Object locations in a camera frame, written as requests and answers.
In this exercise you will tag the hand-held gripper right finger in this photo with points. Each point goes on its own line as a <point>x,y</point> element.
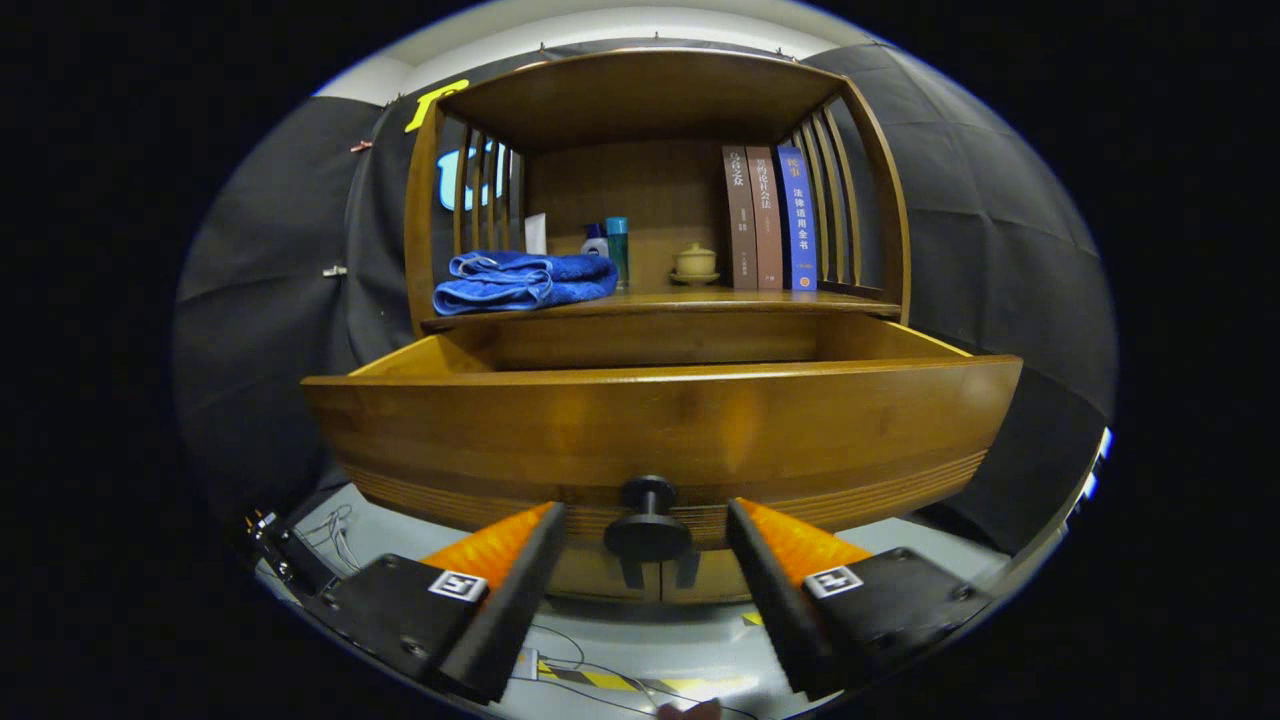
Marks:
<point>775,600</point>

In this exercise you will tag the wooden countertop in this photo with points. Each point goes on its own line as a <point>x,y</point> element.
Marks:
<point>700,300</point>

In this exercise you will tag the yellow lidded tea bowl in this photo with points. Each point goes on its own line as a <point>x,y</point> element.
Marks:
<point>694,264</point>

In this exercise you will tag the blue book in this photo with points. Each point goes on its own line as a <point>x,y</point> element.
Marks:
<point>797,220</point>

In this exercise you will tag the white equipment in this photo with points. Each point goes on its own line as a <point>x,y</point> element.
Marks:
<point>1092,480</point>

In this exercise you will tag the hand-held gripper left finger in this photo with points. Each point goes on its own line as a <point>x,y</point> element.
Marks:
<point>515,600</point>

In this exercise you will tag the clear blue bottle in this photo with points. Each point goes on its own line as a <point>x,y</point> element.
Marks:
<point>618,250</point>

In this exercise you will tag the black device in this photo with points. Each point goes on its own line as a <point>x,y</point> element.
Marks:
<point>300,565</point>

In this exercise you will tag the wooden cabinet door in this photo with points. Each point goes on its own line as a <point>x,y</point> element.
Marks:
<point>715,580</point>
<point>590,580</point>

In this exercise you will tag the reddish brown book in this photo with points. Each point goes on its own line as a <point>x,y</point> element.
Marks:
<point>768,220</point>

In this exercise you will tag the yellow black hazard tape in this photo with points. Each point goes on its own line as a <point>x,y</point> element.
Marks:
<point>620,682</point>

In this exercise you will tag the white lotion bottle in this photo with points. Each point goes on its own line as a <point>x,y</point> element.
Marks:
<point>594,245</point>

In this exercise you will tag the wooden drawer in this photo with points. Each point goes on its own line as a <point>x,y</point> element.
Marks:
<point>500,430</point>

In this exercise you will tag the white tube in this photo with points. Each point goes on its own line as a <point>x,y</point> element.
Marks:
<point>535,235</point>

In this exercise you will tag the dark brown book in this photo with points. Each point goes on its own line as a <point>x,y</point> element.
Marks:
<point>740,220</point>

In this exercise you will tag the blue towel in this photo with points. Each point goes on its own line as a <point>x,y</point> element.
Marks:
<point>520,280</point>

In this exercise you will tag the wooden cabinet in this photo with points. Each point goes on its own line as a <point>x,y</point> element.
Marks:
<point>640,100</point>

